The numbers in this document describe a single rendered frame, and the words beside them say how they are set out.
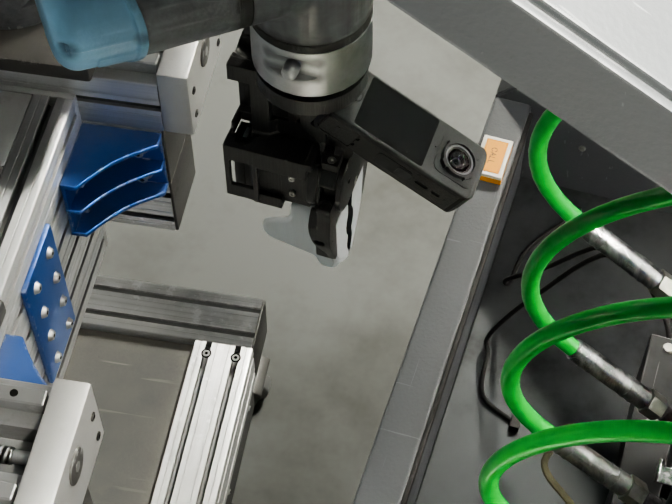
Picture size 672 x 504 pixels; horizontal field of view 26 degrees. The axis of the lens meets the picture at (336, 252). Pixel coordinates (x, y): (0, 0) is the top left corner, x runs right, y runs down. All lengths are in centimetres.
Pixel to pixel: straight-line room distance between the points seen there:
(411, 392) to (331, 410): 108
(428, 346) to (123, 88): 43
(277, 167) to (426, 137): 10
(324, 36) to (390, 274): 172
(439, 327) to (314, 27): 57
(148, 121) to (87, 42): 77
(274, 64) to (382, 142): 9
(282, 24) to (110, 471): 137
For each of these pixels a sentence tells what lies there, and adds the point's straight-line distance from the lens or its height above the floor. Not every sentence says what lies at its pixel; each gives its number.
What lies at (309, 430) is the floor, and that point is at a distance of 238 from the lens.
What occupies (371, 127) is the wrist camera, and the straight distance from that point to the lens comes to 92.
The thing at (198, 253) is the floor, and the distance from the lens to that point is 258.
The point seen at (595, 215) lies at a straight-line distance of 101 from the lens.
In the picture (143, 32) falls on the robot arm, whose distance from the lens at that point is 80.
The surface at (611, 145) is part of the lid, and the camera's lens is 52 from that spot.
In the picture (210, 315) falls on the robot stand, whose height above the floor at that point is 23.
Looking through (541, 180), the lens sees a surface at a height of 122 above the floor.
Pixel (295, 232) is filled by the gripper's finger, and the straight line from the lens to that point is 103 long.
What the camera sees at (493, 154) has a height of 96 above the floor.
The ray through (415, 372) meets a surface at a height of 95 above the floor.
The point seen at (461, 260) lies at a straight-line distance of 140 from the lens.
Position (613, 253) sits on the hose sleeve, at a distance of 117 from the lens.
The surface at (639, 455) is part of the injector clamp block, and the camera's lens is 128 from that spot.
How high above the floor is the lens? 210
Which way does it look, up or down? 55 degrees down
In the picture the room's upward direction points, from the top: straight up
